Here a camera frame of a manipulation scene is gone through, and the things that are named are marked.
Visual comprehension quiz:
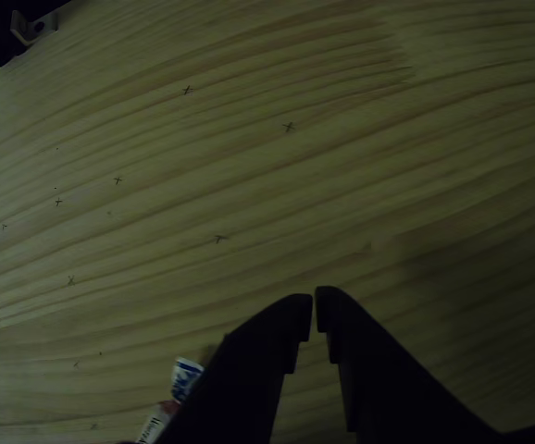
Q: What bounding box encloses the candy white red blue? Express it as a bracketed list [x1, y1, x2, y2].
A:
[135, 355, 206, 444]

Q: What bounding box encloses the silver metal bracket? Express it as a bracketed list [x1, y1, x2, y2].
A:
[0, 8, 60, 80]

